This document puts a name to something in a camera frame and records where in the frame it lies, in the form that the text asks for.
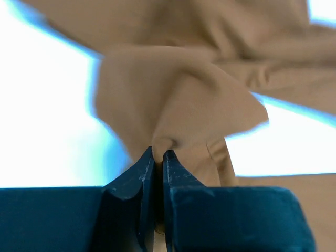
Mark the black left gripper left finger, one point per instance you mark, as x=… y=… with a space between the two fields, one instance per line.
x=125 y=221

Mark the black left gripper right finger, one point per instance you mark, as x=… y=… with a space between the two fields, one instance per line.
x=187 y=204

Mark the brown trousers with striped trim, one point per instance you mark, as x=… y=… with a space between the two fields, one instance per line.
x=184 y=75

